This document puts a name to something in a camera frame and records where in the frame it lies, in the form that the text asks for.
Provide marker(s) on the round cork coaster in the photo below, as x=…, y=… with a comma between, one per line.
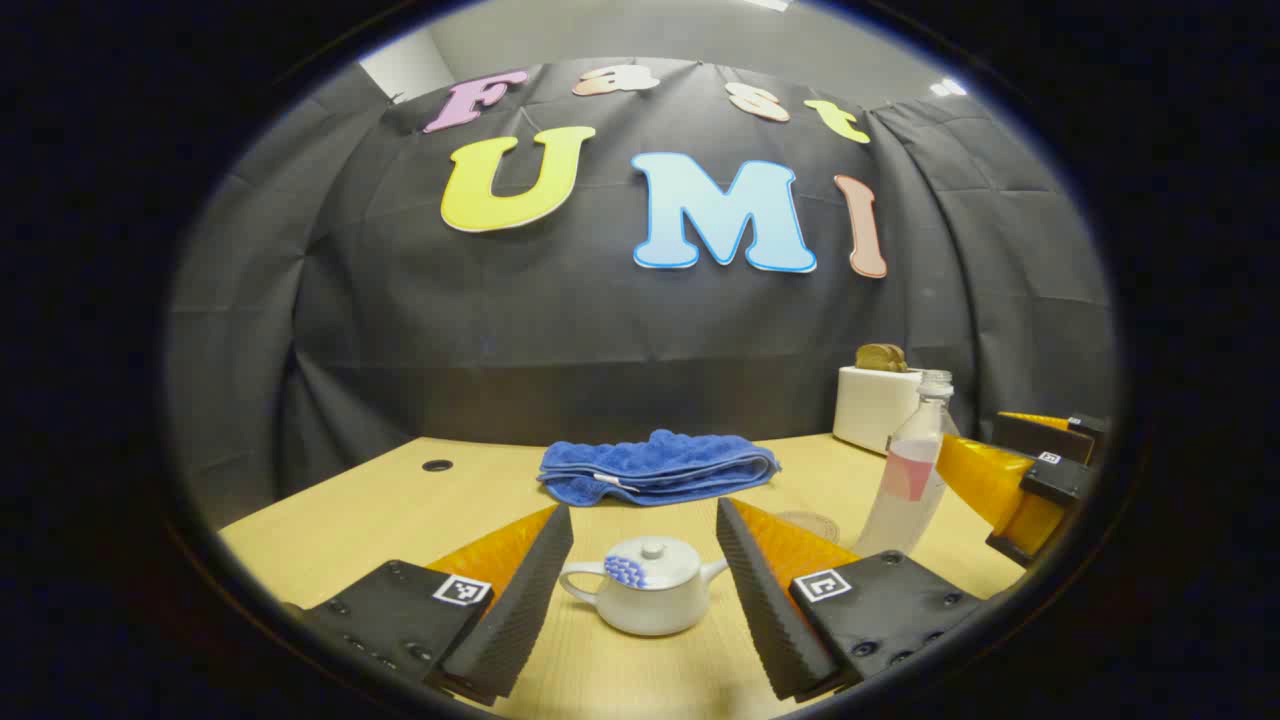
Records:
x=812, y=525

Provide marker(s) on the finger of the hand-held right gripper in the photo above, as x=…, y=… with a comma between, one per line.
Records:
x=985, y=480
x=1040, y=432

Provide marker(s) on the white ceramic teacup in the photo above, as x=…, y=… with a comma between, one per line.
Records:
x=650, y=608

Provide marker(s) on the folded blue towel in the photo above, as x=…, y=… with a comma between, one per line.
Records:
x=655, y=465

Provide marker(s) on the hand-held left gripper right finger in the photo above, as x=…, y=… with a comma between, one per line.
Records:
x=765, y=610

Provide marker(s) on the clear plastic water bottle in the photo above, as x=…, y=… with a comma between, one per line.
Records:
x=905, y=500

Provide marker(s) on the black backdrop cloth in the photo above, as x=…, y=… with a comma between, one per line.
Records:
x=600, y=330

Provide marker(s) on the white toaster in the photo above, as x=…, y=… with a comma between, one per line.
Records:
x=870, y=405

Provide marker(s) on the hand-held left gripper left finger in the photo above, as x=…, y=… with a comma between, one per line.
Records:
x=520, y=610

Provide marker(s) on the brown bread slice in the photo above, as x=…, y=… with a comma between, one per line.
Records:
x=872, y=358
x=897, y=358

